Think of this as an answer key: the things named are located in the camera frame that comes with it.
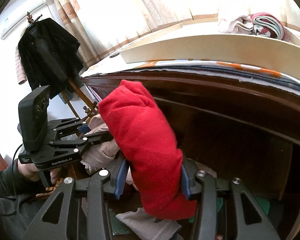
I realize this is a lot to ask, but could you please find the beige pink underwear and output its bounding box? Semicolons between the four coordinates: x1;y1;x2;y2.
81;114;119;175

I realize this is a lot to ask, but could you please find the mauve smooth underwear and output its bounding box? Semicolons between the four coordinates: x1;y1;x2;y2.
116;207;183;240

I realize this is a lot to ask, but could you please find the bright red underwear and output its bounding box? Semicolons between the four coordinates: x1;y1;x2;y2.
98;80;197;220

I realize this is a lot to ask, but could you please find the green underwear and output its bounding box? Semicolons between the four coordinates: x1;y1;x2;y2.
217;193;270;222

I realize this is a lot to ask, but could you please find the pink dotted underwear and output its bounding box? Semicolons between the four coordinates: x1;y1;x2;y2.
223;15;254;35

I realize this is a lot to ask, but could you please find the person's left forearm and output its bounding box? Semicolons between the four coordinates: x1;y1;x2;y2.
0;160;46;197

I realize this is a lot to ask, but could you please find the person's left hand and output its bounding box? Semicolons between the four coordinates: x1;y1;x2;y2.
17;160;62;185

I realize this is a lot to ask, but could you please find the wooden coat rack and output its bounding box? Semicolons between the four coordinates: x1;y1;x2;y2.
26;11;100;120

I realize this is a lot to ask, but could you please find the black hanging jacket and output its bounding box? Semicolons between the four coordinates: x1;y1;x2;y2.
18;18;83;99

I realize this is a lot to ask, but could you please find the orange cream patterned curtain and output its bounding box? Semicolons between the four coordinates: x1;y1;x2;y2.
54;0;300;66

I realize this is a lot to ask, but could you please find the white persimmon print tablecloth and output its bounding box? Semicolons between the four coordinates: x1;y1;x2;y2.
80;24;300;100

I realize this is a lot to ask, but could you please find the shallow cardboard box tray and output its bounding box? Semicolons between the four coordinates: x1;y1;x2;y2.
120;22;300;80

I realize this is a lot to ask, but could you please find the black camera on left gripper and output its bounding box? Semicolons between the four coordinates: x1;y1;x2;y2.
18;86;50;151

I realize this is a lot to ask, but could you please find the white wall air conditioner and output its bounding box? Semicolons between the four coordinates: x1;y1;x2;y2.
1;0;46;40

